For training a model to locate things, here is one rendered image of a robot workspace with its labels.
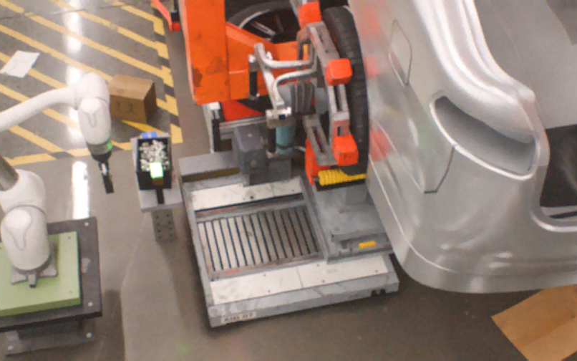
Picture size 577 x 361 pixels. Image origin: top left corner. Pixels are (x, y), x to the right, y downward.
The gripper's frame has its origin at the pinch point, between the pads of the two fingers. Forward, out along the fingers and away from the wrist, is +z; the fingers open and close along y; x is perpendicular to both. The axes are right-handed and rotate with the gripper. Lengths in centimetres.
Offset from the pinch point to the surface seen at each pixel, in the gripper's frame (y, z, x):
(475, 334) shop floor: 53, 70, 138
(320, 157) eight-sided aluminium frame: -2, 6, 83
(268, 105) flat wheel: -72, 37, 77
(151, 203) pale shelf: -10.9, 25.2, 14.4
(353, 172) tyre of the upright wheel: 12, 2, 92
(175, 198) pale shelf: -11.1, 25.3, 24.2
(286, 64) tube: -18, -30, 73
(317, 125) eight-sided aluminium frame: -23, 9, 87
